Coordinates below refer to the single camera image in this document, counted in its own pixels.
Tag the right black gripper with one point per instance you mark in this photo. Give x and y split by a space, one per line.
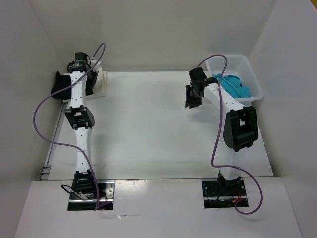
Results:
192 103

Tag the cyan t shirt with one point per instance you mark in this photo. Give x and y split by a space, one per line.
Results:
235 87

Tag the white t shirt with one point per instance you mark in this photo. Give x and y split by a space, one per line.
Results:
95 86

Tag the white plastic basket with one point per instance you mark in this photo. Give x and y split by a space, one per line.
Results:
238 65

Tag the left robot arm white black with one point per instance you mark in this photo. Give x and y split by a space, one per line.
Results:
81 121

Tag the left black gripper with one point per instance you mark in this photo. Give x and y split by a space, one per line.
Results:
89 84

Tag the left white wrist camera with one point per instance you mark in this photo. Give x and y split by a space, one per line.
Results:
96 65

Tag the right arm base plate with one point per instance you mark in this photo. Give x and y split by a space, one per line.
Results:
214 198

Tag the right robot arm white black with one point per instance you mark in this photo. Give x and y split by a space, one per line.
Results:
239 127

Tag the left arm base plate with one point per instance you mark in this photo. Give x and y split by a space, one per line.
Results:
79 201

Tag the black t shirt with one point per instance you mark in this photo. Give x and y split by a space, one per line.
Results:
63 81

